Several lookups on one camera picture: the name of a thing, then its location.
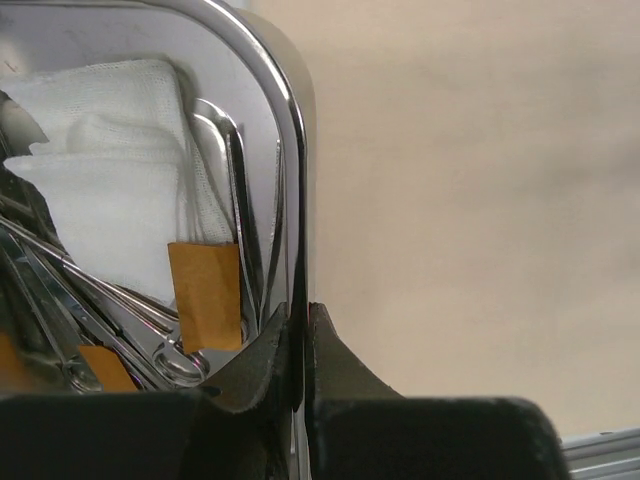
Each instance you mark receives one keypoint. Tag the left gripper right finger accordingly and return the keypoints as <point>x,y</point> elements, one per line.
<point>358,427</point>

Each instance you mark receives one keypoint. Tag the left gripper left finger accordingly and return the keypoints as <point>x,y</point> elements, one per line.
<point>234,426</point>

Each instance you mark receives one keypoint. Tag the brown bandage horizontal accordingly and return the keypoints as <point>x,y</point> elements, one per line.
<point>108,369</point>

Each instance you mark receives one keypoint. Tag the brown bandage vertical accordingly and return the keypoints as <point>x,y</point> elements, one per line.
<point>206,281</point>

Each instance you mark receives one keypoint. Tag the steel surgical scissors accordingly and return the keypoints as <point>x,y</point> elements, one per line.
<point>221,143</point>

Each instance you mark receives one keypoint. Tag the steel instrument tray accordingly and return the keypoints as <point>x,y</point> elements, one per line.
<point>231,58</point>

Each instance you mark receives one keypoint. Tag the white gauze pad top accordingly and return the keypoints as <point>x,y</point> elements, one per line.
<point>137,91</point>

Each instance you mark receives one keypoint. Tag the white gauze pad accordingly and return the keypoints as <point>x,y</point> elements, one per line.
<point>137,91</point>
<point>100,134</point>
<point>115,214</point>

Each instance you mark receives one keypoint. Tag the beige cloth mat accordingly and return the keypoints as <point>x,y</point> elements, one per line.
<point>477,196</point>

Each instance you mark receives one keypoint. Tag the white gauze pad bottom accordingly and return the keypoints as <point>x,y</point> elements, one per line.
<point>115,214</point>

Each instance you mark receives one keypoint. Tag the aluminium rail frame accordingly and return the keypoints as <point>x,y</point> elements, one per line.
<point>610,455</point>

